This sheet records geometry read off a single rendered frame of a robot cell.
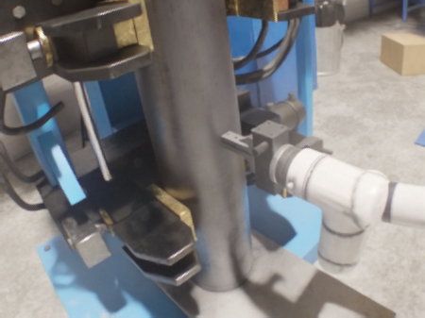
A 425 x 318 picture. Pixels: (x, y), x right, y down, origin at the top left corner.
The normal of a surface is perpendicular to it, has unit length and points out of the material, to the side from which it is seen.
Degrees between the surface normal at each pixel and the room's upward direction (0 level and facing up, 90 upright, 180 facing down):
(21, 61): 90
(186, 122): 90
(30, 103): 90
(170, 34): 90
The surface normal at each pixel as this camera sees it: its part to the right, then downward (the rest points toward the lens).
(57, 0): 0.65, 0.31
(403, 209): -0.69, 0.03
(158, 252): -0.14, -0.85
